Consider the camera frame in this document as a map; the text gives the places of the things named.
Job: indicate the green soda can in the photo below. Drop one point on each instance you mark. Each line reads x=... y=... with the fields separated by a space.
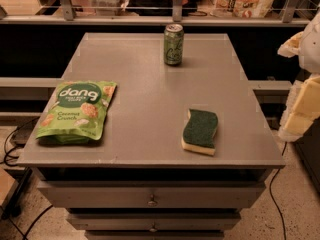
x=173 y=44

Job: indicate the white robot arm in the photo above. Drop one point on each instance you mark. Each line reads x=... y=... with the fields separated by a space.
x=309 y=47

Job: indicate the green yellow sponge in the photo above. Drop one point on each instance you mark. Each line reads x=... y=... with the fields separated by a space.
x=199 y=132

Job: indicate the black bag behind railing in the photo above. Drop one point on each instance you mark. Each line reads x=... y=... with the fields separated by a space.
x=160 y=7

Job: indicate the grey drawer cabinet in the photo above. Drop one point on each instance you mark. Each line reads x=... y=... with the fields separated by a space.
x=105 y=186

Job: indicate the top drawer metal knob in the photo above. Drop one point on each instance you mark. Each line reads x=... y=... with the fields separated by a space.
x=152 y=202

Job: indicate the drawer metal knob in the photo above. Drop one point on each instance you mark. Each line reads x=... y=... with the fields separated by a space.
x=153 y=228
x=152 y=202

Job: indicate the clear plastic container background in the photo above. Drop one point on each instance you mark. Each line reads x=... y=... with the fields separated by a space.
x=107 y=7

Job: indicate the green dang snack bag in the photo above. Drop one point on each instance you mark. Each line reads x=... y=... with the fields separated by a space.
x=78 y=112

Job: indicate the metal railing shelf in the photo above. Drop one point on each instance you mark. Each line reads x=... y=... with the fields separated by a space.
x=297 y=13

